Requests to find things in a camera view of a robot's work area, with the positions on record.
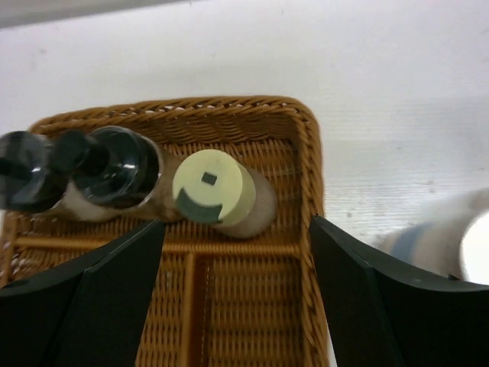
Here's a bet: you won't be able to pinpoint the black-lid jar white powder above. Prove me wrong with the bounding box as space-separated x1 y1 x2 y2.
1 131 64 213

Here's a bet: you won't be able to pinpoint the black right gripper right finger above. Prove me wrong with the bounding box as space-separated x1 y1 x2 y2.
309 216 488 366

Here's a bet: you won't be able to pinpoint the silver-lid jar blue label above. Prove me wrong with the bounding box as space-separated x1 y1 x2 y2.
377 187 488 284

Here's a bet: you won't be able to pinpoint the black-lid jar beige contents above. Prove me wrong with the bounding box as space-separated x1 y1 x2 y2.
53 125 182 222

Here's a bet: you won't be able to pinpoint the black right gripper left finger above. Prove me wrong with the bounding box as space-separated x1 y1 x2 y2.
1 220 164 366

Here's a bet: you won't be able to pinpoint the brown wicker tray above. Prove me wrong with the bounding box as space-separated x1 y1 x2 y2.
1 96 329 366

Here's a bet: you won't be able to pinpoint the yellow-lid white jar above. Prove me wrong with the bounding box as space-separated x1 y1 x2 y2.
172 149 277 239

